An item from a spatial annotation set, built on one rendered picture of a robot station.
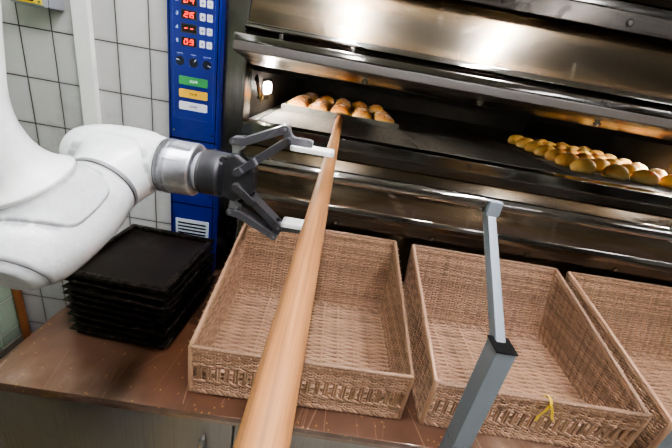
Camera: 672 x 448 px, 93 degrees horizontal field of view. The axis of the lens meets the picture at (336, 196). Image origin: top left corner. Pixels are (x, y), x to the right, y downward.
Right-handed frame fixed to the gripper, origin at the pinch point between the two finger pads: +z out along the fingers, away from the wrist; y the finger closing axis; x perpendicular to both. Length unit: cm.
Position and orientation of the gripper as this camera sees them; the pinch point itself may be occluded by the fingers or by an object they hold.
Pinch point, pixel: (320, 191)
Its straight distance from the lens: 54.1
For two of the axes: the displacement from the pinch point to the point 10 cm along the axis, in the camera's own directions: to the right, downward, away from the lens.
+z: 9.9, 1.7, 0.2
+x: -0.4, 3.6, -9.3
